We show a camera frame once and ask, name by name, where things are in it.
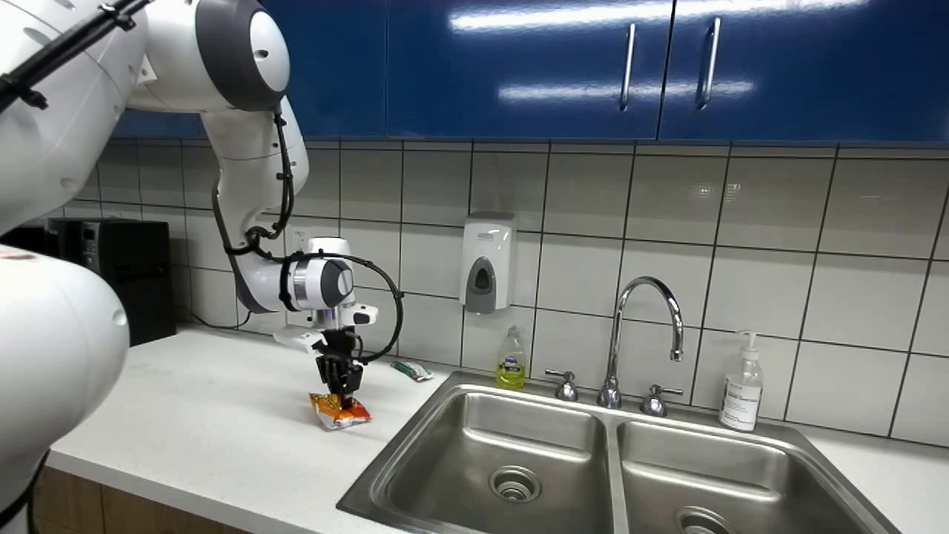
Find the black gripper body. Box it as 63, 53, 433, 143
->
312, 326, 369, 381

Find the yellow orange snack packet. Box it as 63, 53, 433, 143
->
307, 391, 373, 434

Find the round metal sink drain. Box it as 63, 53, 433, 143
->
676, 501, 735, 534
487, 464, 547, 508

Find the stainless steel double sink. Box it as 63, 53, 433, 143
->
335, 367, 901, 534

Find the green white sponge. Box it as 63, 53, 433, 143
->
388, 356, 437, 387

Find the black countertop appliance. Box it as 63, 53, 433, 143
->
49, 218, 182, 347

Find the wooden base cabinet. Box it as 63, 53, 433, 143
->
26, 464, 253, 534

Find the chrome gooseneck faucet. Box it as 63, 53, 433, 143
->
594, 274, 688, 412

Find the wide blue cabinet door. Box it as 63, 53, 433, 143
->
259, 0, 676, 145

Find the clear pump soap bottle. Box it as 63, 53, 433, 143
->
719, 330, 769, 434

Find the narrow blue cabinet door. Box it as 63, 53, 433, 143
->
656, 0, 949, 152

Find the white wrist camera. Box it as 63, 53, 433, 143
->
344, 302, 382, 330

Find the black power cord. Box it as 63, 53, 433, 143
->
182, 305, 253, 332

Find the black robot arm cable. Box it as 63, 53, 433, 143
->
0, 0, 410, 367

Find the white wall soap dispenser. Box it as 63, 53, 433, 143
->
459, 218, 519, 317

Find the chrome faucet handle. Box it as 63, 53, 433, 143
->
637, 384, 686, 418
542, 367, 584, 404

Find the thick black robot hose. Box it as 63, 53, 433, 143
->
0, 452, 54, 531

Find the silver cabinet door handle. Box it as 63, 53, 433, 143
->
616, 20, 640, 115
694, 14, 728, 115

